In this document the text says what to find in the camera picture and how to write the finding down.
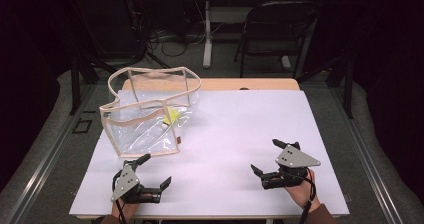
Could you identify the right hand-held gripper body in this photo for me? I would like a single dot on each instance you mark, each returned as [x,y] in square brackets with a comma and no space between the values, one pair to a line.
[293,160]

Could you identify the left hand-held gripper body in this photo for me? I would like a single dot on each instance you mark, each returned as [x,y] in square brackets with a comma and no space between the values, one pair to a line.
[126,182]

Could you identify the clear plastic bag beige trim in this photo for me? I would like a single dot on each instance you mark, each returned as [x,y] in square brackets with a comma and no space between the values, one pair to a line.
[140,137]

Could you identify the yellow shuttlecock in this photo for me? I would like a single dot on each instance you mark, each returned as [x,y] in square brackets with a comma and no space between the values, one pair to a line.
[171,115]

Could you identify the person's left hand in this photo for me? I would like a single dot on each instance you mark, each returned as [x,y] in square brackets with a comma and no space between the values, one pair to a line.
[123,210]

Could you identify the person's right hand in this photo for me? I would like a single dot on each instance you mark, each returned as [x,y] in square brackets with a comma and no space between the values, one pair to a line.
[301,192]

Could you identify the white board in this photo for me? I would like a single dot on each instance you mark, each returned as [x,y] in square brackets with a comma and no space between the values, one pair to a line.
[226,184]

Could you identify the black metal stand leg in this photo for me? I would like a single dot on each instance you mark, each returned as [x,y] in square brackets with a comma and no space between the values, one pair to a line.
[349,90]
[74,84]

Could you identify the black folding chair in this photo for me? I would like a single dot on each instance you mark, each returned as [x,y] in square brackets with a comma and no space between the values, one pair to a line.
[276,27]

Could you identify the white desk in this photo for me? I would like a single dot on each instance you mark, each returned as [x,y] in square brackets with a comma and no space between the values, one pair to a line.
[207,34]

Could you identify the aluminium floor rail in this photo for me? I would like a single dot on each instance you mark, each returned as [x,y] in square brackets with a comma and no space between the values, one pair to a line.
[43,167]
[370,157]

